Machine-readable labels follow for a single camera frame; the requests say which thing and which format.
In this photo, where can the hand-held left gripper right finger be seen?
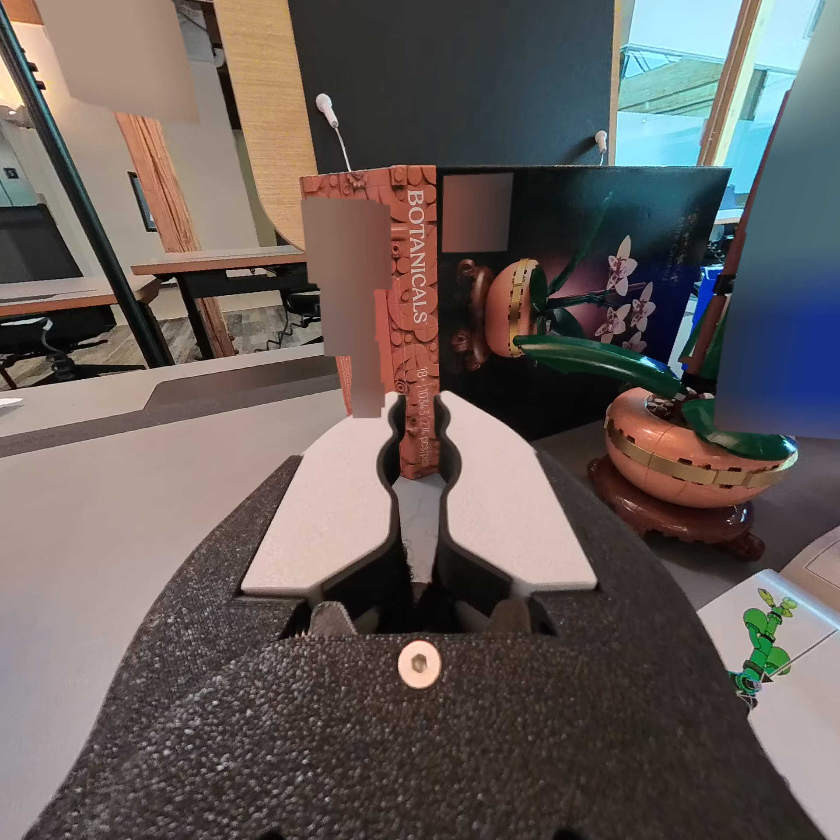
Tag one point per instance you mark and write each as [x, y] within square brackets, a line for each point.
[518, 512]

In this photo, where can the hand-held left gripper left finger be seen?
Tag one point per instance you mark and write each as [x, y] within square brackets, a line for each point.
[315, 512]

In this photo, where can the white instruction booklet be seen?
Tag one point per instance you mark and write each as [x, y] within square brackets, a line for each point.
[800, 754]

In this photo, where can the brick orchid model pink pot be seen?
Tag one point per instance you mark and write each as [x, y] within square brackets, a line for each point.
[656, 446]

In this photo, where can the black office chair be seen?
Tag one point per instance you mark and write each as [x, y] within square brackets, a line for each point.
[305, 308]
[39, 341]

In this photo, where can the wooden table black legs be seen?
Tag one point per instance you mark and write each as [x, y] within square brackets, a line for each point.
[65, 295]
[216, 259]

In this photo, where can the blue bin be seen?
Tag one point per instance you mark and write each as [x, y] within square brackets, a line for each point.
[707, 298]

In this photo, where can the brick flower set box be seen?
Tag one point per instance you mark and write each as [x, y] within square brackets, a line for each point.
[564, 210]

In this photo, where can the wooden pillar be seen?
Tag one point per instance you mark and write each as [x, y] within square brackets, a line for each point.
[167, 197]

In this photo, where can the black metal pole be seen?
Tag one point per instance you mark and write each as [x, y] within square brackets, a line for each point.
[72, 184]

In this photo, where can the woven beige panel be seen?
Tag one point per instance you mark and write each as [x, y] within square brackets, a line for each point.
[262, 98]

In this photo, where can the black partition panel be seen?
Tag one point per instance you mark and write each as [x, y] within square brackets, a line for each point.
[459, 79]

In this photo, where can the framed wall picture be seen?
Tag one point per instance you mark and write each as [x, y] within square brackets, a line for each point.
[141, 203]

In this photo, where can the wooden window frame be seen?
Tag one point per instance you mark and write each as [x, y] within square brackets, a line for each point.
[728, 79]

